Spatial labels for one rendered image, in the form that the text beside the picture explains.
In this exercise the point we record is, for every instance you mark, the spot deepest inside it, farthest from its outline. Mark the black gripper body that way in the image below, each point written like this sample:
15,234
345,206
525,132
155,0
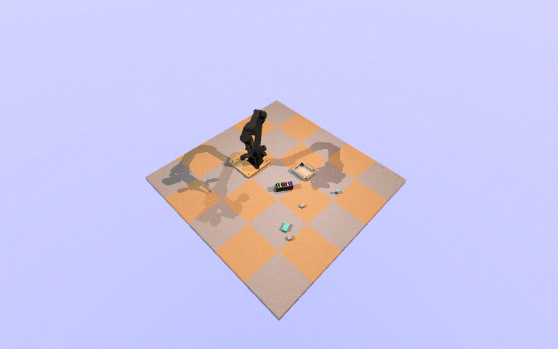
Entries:
250,155

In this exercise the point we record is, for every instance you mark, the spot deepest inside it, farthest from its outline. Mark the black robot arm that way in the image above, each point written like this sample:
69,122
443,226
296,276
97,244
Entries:
254,127

